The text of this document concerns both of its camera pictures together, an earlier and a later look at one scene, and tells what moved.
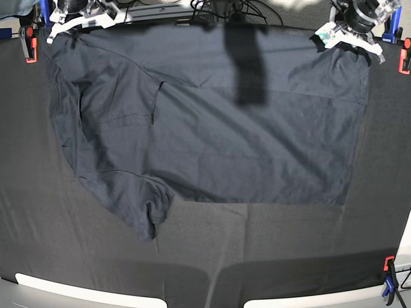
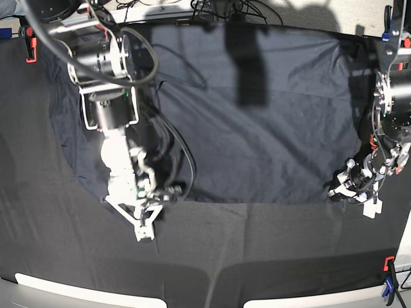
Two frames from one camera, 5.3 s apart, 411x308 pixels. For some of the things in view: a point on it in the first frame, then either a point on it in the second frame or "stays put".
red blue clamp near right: [390, 277] stays put
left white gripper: [106, 17] → [115, 196]
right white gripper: [345, 36] → [372, 205]
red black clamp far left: [29, 37] stays put
